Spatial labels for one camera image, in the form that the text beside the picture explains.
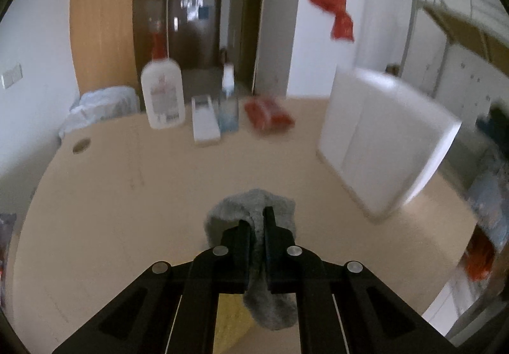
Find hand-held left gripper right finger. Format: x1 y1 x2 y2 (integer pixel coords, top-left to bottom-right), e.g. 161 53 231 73
263 206 455 354

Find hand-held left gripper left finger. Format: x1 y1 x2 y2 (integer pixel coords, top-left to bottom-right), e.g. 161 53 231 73
52 220 253 354

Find grey fuzzy sock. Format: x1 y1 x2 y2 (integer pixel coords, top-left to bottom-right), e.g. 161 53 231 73
204 189 298 331

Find white storage box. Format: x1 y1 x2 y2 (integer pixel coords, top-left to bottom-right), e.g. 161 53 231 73
317 66 463 220

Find red packet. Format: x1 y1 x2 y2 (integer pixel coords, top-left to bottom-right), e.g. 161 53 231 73
243 96 296 135

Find white packet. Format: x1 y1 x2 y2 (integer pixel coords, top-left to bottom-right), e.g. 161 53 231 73
191 94 221 147

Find clear spray bottle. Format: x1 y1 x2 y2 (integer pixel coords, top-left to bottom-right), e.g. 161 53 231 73
217 62 240 134

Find white bottle with red pump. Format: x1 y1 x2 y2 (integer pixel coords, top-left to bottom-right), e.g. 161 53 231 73
141 20 187 130

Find clear plastic bag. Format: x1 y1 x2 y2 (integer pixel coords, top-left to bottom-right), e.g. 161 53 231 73
59 86 140 139

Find orange cloth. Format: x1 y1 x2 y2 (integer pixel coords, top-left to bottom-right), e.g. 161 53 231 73
464 234 496 282

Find dark brown entrance door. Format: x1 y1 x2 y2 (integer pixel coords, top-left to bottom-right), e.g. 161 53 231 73
166 0 224 71

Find brown side door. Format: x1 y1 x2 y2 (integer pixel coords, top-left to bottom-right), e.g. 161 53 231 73
238 0 268 95

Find light blue cloth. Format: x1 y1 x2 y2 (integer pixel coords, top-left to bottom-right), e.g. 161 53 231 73
468 169 509 253

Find small red bag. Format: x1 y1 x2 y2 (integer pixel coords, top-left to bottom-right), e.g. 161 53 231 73
330 11 355 43

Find papers on door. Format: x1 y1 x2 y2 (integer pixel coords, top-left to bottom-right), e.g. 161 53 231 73
180 0 211 21

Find wooden wardrobe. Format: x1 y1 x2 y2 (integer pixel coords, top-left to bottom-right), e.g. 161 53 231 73
69 0 172 101

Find white metal bunk bed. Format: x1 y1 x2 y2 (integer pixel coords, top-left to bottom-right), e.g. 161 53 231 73
399 0 509 108

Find white wall socket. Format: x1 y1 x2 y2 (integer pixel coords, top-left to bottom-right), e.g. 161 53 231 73
0 64 24 89

